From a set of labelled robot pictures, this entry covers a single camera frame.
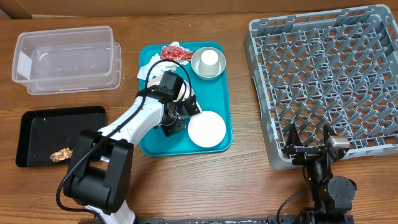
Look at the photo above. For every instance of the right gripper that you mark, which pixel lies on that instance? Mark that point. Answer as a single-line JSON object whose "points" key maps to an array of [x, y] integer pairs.
{"points": [[293, 145]]}

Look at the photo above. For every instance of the clear plastic bin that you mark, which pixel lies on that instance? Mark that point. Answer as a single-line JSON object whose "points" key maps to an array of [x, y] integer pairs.
{"points": [[67, 60]]}

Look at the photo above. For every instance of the grey dishwasher rack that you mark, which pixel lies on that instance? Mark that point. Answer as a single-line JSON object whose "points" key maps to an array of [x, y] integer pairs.
{"points": [[334, 67]]}

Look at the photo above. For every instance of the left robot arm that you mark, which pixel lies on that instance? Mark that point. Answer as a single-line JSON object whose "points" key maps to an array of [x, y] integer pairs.
{"points": [[99, 171]]}

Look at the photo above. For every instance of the small pink-white bowl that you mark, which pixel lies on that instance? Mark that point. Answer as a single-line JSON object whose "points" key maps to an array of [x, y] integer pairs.
{"points": [[207, 129]]}

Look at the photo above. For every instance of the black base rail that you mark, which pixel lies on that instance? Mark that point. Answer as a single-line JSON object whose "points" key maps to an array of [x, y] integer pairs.
{"points": [[214, 221]]}

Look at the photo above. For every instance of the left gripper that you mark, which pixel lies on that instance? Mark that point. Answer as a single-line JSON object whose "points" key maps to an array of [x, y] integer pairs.
{"points": [[170, 129]]}

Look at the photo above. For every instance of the black tray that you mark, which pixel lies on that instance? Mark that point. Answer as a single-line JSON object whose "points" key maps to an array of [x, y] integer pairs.
{"points": [[44, 132]]}

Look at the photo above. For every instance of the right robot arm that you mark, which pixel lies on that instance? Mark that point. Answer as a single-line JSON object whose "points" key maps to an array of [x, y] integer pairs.
{"points": [[331, 196]]}

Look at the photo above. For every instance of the brown walnut food scrap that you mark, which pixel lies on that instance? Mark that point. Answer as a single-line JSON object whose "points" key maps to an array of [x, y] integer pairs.
{"points": [[61, 155]]}

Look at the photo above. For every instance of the large white plate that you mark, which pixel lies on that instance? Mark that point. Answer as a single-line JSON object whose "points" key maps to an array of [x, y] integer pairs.
{"points": [[182, 96]]}

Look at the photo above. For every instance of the red snack wrapper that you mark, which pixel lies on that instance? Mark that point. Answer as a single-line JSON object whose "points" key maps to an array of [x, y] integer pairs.
{"points": [[176, 53]]}

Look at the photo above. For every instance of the grey-green bowl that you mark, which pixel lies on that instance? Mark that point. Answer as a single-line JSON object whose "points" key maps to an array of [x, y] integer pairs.
{"points": [[196, 60]]}

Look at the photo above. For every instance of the white paper cup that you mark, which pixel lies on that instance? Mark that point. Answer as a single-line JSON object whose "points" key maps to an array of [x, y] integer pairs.
{"points": [[208, 66]]}

